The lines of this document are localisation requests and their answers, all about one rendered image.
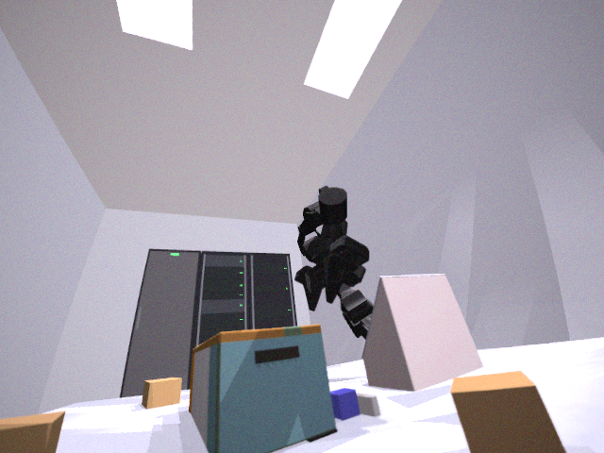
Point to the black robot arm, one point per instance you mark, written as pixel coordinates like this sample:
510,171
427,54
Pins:
331,212

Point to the small blue block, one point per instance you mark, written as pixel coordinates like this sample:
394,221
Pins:
345,403

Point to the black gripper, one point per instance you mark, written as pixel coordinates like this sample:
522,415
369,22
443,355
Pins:
336,258

